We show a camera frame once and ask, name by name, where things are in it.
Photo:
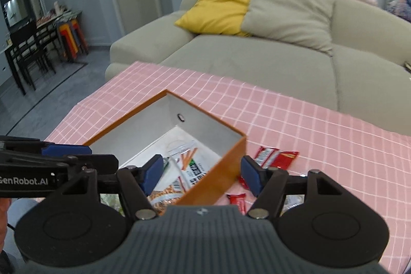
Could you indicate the black dining chair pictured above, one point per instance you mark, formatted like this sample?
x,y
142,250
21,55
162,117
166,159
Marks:
x,y
32,49

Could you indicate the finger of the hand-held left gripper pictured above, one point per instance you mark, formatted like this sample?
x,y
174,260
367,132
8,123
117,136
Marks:
x,y
102,164
67,150

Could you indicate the dining table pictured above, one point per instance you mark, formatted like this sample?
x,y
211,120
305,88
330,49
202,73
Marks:
x,y
48,20

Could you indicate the orange patterned snack packet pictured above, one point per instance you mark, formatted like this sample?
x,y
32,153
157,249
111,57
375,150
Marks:
x,y
167,197

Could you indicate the beige pillow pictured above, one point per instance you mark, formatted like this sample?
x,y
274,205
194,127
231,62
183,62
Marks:
x,y
289,14

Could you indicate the person's left forearm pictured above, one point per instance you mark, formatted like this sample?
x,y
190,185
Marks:
x,y
4,219

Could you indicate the person's left leg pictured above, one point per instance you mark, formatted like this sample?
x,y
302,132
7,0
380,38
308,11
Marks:
x,y
22,209

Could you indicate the pink checked tablecloth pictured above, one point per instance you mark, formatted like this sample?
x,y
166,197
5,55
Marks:
x,y
289,120

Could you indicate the stack of coloured stools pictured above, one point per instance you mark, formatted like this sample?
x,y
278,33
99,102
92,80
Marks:
x,y
72,39

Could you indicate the small red snack packet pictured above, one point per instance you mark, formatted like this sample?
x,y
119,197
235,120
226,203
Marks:
x,y
243,182
265,156
287,160
237,201

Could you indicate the yellow pillow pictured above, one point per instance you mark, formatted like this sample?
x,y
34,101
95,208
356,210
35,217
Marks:
x,y
218,7

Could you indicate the orange cardboard box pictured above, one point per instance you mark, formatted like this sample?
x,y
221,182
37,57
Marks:
x,y
221,177

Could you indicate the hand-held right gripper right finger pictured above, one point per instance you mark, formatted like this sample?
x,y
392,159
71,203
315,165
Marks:
x,y
252,174

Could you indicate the white stick snack packet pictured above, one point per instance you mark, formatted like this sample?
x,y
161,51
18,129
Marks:
x,y
192,165

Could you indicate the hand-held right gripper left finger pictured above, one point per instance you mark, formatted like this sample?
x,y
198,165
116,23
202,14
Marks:
x,y
151,173

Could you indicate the dark book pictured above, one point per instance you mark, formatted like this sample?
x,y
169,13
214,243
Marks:
x,y
407,67

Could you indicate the beige sofa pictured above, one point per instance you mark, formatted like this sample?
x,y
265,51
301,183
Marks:
x,y
257,68

